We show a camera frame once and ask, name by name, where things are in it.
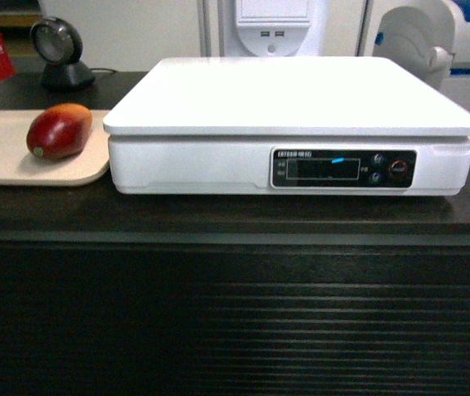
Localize dark red mango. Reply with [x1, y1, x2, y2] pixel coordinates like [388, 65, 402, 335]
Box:
[26, 103, 92, 161]

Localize white electronic scale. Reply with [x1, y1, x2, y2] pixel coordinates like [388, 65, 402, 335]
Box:
[103, 57, 470, 196]

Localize white checkout kiosk terminal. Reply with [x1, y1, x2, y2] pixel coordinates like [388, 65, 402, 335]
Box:
[219, 0, 329, 58]

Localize black checkout counter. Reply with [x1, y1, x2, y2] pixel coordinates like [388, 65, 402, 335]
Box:
[0, 71, 470, 396]

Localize black barcode scanner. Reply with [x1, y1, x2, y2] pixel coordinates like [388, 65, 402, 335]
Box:
[30, 16, 95, 92]

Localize beige plastic tray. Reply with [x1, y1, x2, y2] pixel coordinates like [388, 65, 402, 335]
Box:
[0, 110, 109, 186]

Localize white blue label printer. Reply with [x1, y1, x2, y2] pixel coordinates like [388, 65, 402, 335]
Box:
[360, 1, 470, 111]

